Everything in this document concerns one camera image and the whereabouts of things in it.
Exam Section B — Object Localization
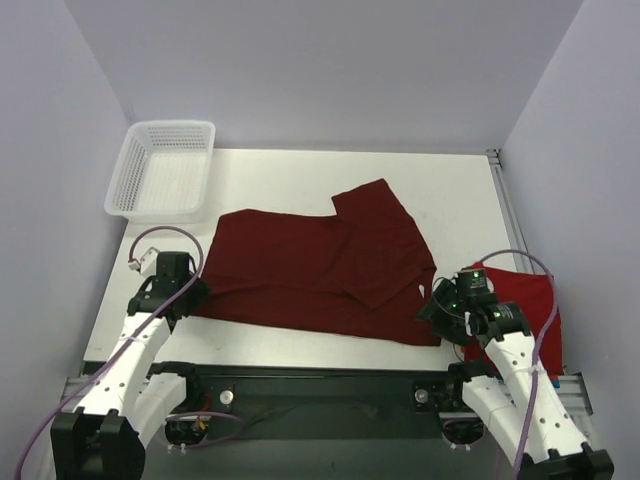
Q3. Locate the dark red t shirt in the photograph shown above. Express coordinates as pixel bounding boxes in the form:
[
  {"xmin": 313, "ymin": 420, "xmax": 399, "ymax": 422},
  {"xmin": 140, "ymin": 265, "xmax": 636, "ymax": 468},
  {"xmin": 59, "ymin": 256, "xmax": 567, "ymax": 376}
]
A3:
[{"xmin": 196, "ymin": 179, "xmax": 440, "ymax": 346}]

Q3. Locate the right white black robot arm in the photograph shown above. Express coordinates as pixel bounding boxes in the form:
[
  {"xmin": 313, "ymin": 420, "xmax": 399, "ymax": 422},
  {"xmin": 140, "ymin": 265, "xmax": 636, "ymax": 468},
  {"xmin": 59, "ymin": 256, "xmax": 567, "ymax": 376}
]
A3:
[{"xmin": 418, "ymin": 268, "xmax": 614, "ymax": 479}]

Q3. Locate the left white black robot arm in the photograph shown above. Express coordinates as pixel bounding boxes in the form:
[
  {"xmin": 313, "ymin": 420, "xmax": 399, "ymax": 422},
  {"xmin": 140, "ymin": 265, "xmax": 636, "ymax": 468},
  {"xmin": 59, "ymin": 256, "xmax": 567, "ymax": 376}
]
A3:
[{"xmin": 50, "ymin": 251, "xmax": 209, "ymax": 479}]

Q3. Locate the white plastic mesh basket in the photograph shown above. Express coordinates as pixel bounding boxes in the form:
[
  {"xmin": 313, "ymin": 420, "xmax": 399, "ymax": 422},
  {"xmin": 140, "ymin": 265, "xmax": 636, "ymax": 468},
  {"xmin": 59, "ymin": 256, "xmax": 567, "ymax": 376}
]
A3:
[{"xmin": 104, "ymin": 120, "xmax": 216, "ymax": 224}]

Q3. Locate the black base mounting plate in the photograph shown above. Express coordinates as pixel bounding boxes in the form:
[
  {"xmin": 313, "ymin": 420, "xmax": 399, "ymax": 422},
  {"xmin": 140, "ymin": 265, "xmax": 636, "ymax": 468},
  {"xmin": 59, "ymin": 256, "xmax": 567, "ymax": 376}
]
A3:
[{"xmin": 152, "ymin": 362, "xmax": 482, "ymax": 445}]

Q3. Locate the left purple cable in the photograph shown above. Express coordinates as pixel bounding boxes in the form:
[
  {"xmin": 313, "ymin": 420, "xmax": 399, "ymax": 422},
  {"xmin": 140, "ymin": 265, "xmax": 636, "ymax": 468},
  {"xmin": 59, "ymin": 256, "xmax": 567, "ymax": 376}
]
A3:
[{"xmin": 13, "ymin": 225, "xmax": 246, "ymax": 480}]

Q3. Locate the purple cable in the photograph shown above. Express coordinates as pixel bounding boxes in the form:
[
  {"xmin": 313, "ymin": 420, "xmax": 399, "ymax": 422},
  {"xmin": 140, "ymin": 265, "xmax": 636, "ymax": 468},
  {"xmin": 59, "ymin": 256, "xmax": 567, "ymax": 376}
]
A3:
[
  {"xmin": 471, "ymin": 248, "xmax": 559, "ymax": 480},
  {"xmin": 13, "ymin": 225, "xmax": 246, "ymax": 480}
]

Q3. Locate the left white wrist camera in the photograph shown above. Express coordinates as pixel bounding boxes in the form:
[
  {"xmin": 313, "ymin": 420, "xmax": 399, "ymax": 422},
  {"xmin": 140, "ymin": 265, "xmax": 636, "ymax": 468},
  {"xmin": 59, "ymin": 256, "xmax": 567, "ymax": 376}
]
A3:
[{"xmin": 128, "ymin": 247, "xmax": 160, "ymax": 278}]

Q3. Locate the aluminium right side rail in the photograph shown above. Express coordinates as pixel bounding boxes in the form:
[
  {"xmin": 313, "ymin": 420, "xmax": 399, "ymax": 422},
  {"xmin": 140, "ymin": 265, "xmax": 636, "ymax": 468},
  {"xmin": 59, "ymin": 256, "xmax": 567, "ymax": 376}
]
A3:
[{"xmin": 485, "ymin": 149, "xmax": 528, "ymax": 251}]

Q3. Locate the aluminium rail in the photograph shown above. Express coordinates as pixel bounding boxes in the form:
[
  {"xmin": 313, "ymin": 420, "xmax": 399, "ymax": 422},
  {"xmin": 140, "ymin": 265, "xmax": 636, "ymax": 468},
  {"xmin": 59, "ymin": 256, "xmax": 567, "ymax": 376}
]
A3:
[
  {"xmin": 61, "ymin": 374, "xmax": 593, "ymax": 416},
  {"xmin": 485, "ymin": 149, "xmax": 528, "ymax": 251}
]

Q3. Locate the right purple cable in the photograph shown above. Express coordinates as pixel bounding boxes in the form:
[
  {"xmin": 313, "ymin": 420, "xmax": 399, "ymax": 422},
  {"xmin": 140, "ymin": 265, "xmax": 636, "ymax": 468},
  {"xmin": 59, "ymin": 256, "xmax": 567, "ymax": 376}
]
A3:
[{"xmin": 471, "ymin": 248, "xmax": 559, "ymax": 480}]

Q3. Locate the aluminium front rail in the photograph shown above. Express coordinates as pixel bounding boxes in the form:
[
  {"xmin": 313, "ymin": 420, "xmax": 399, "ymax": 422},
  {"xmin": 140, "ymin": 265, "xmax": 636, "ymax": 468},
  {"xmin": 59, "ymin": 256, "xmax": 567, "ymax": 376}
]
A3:
[{"xmin": 61, "ymin": 374, "xmax": 593, "ymax": 416}]

